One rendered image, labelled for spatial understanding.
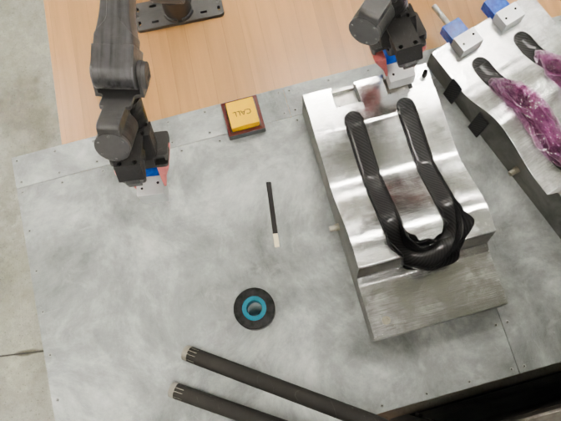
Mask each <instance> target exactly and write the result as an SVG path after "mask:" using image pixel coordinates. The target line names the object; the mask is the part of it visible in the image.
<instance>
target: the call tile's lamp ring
mask: <svg viewBox="0 0 561 421"><path fill-rule="evenodd" d="M249 97H253V99H254V101H255V106H256V108H257V112H258V115H259V118H260V123H261V125H260V126H257V127H254V128H250V129H244V130H241V131H238V132H234V133H231V129H230V124H229V120H228V117H227V114H226V111H225V104H227V103H230V102H234V101H236V100H233V101H230V102H226V103H223V104H221V108H222V111H223V115H224V117H225V123H226V127H227V129H228V133H229V137H231V136H235V135H238V134H243V133H247V132H251V131H254V130H258V129H263V128H265V124H264V120H263V118H262V114H261V111H260V106H259V103H258V100H257V97H256V95H252V96H249ZM249 97H246V98H249ZM246 98H243V99H246ZM237 100H240V99H237Z"/></svg>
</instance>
